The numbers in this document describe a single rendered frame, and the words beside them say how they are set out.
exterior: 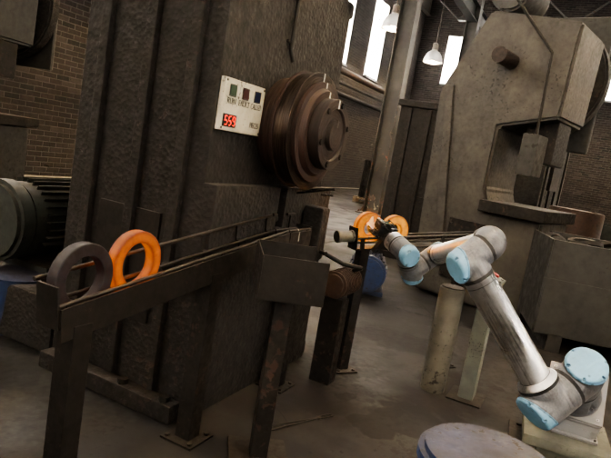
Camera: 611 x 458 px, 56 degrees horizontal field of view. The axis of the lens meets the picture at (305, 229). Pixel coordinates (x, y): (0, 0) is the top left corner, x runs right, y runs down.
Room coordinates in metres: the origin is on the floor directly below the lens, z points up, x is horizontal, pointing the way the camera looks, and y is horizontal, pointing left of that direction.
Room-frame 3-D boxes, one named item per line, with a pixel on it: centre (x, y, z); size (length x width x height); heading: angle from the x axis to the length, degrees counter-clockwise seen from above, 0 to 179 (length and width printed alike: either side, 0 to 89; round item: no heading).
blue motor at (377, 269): (4.57, -0.55, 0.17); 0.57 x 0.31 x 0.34; 174
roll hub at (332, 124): (2.32, -0.03, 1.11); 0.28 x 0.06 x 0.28; 154
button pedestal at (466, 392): (2.66, -0.90, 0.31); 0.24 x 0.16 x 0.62; 154
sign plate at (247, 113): (2.11, 0.30, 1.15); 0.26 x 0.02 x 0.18; 154
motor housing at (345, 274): (2.60, -0.21, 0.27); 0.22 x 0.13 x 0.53; 154
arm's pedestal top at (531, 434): (2.19, -1.16, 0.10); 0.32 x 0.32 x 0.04; 70
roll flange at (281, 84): (2.40, 0.13, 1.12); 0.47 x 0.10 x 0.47; 154
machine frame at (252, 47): (2.55, 0.44, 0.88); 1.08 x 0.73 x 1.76; 154
